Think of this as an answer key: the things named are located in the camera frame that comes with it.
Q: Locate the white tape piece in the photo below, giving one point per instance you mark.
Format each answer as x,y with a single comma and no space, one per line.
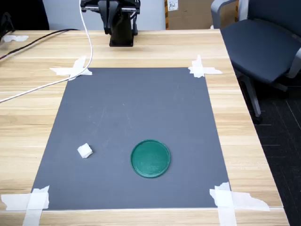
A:
223,200
198,69
37,200
61,71

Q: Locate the dark grey mat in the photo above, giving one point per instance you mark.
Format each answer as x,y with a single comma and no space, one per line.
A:
141,106

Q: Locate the large black object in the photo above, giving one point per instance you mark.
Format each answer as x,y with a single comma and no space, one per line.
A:
23,14

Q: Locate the dark grey office chair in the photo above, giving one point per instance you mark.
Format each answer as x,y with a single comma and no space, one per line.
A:
258,47

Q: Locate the small white plastic terminal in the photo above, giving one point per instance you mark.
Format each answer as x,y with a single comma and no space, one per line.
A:
84,151

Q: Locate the round green lid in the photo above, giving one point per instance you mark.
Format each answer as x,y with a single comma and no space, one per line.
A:
150,159

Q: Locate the small white tape scrap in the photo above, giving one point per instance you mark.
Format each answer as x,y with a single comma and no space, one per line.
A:
14,38

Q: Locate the brown cardboard box with label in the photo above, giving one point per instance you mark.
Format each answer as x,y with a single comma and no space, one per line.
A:
195,16

